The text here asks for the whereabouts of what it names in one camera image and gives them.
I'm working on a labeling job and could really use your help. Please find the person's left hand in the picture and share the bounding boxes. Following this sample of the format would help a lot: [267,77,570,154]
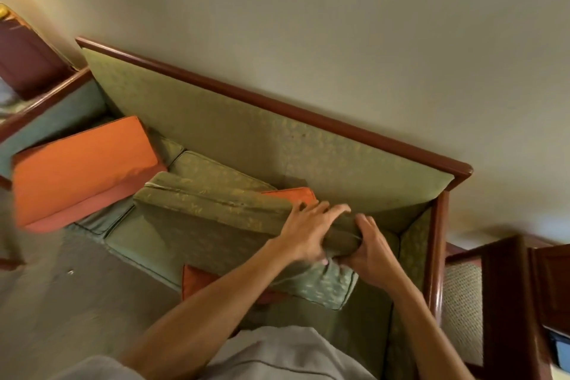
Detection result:
[271,200,353,265]

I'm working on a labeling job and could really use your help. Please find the person's right hand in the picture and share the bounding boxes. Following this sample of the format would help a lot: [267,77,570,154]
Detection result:
[336,214,404,292]

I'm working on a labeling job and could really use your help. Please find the green sofa with wooden frame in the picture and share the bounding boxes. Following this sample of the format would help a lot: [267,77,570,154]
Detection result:
[0,36,474,380]

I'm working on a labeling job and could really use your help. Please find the green patterned cushion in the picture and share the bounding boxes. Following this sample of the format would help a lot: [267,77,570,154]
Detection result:
[132,170,362,312]

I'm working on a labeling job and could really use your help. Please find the orange cushion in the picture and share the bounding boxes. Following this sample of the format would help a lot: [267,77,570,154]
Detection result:
[11,115,168,233]
[181,186,319,306]

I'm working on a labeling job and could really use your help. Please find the person's right forearm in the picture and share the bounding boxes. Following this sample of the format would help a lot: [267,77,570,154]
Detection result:
[385,275,475,380]

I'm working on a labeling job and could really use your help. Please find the person's left forearm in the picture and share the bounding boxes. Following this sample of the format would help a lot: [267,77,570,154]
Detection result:
[118,239,308,380]

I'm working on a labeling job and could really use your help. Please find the pale blue shirt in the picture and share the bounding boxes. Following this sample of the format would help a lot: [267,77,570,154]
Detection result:
[49,326,377,380]

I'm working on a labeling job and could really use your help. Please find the wooden glass-top side table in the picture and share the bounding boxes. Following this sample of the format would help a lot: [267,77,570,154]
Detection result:
[445,235,570,380]

